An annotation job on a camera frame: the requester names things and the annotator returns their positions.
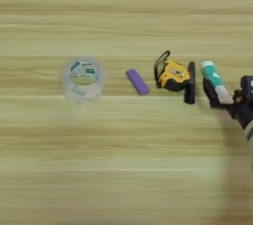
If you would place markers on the black box with white label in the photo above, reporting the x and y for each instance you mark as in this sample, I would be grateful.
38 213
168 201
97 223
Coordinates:
247 87

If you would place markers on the yellow and black tape measure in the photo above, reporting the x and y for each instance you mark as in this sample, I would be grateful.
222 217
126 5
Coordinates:
174 76

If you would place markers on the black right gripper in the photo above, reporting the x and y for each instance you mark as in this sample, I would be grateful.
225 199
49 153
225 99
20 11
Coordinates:
242 112

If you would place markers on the teal and white glue stick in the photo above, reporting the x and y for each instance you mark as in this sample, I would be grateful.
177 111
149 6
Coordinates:
214 77

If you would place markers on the black marker pen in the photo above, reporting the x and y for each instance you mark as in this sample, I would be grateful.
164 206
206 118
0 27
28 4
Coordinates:
190 86

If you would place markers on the small purple lighter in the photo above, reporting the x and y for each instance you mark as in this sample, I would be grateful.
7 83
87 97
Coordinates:
138 82

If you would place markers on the clear packing tape roll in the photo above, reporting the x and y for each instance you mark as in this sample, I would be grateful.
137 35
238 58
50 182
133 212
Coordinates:
70 87

